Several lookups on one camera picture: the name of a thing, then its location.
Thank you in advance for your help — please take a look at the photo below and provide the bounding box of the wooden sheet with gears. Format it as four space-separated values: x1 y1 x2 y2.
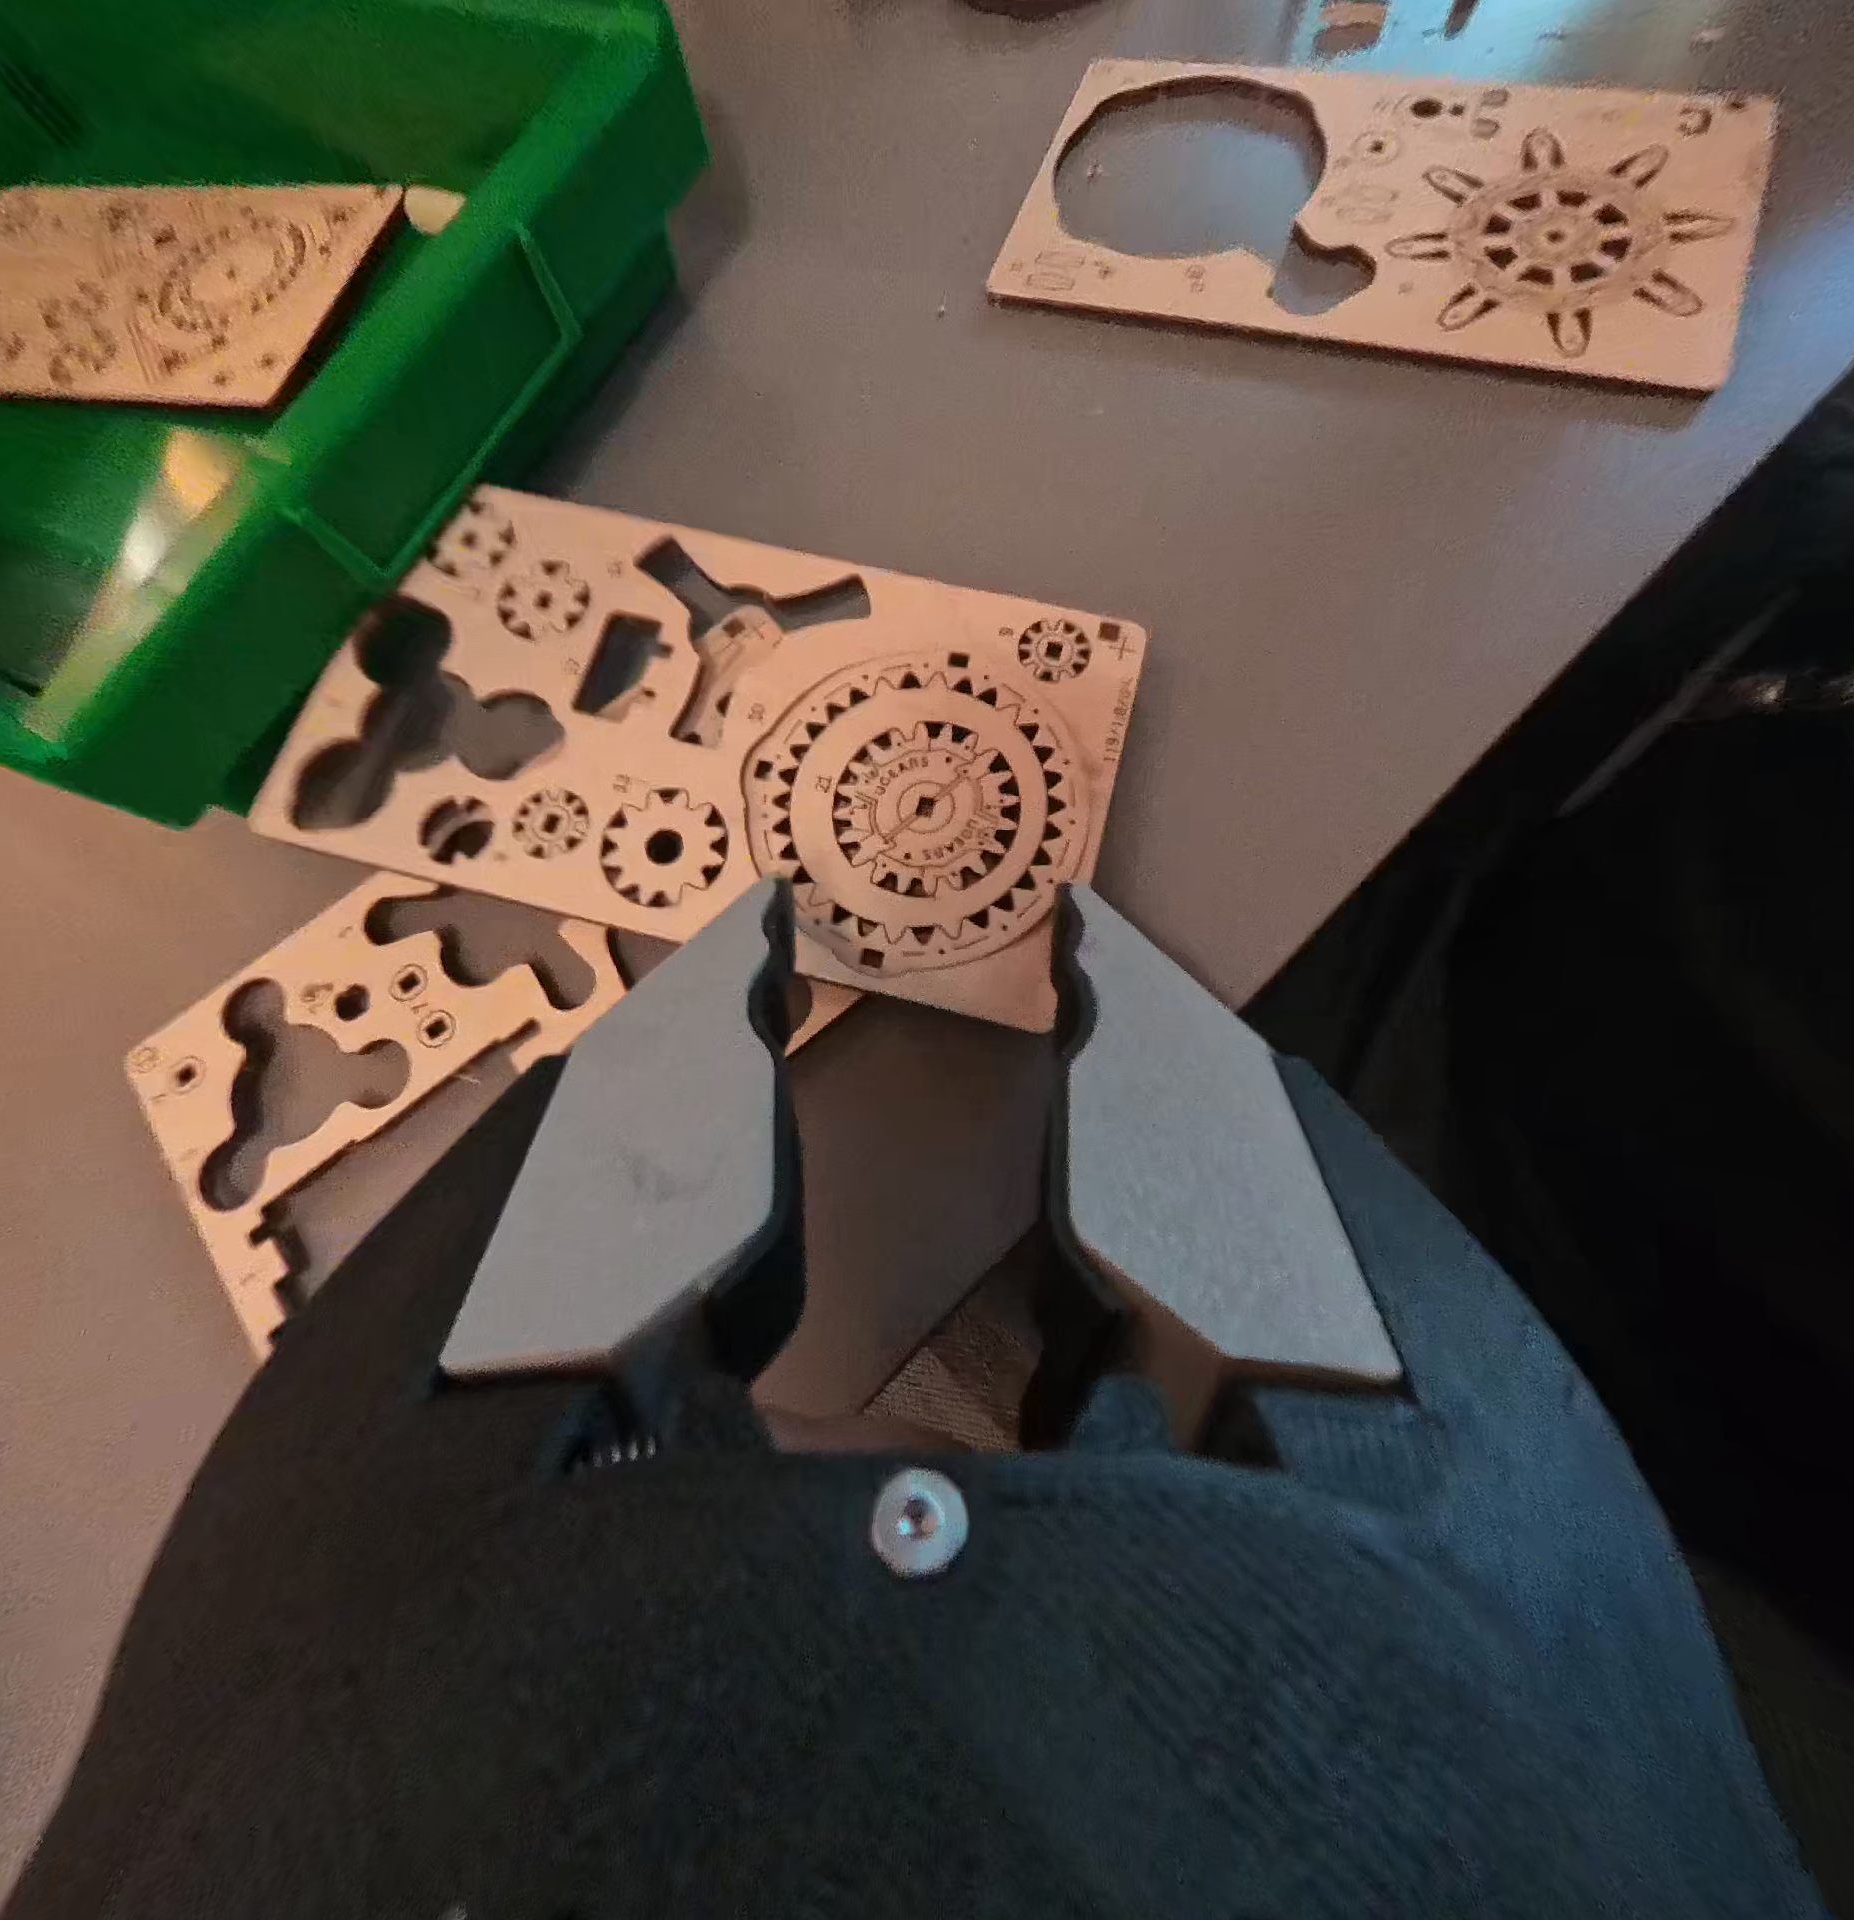
249 484 1151 1039

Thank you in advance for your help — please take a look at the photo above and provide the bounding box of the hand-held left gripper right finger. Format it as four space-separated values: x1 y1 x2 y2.
1045 883 1404 1387

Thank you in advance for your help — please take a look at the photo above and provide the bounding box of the green plastic bin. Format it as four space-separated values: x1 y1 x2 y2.
0 0 711 829

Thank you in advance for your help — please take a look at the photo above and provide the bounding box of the wooden sheet with ship wheel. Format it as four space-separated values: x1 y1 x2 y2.
987 60 1780 395

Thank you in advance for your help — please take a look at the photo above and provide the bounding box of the engraved wooden sheet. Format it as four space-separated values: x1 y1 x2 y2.
0 184 406 411

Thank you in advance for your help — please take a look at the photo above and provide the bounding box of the wooden sheet with clover cutouts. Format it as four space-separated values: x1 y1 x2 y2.
124 873 870 1359

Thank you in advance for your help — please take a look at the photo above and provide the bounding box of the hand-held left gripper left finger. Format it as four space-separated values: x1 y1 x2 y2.
438 875 804 1397

